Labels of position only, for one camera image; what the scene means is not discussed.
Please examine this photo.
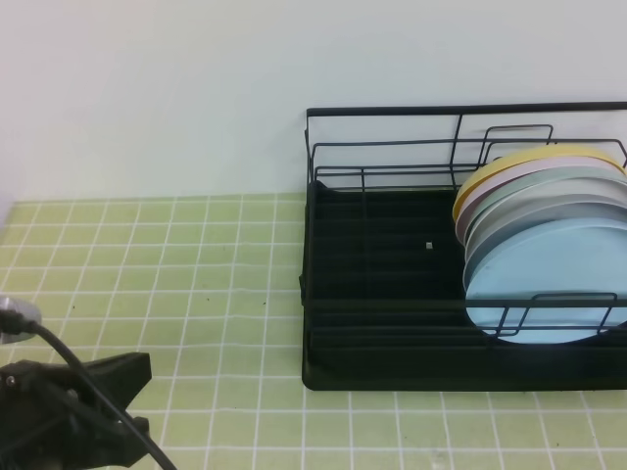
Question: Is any grey plate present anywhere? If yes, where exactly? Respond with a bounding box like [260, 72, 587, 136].
[463, 178, 626, 286]

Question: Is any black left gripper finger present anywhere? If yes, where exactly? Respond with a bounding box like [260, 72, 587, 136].
[68, 352, 152, 421]
[97, 418, 148, 465]

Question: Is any black wire dish rack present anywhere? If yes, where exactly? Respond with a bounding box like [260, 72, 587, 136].
[300, 102, 626, 392]

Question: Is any yellow plate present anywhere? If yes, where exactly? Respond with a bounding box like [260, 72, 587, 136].
[453, 144, 625, 220]

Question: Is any black cable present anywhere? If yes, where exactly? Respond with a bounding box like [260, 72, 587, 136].
[0, 310, 177, 470]

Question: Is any green checkered tablecloth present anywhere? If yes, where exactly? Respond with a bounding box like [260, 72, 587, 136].
[1, 194, 626, 469]

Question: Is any pale green plate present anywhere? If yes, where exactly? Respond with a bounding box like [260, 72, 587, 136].
[458, 166, 626, 259]

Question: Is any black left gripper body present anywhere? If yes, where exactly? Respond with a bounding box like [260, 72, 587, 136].
[1, 360, 130, 469]

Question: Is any light blue plate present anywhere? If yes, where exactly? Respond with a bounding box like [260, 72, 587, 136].
[464, 217, 626, 344]

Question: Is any pink plate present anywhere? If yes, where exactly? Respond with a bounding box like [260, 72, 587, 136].
[455, 156, 625, 242]

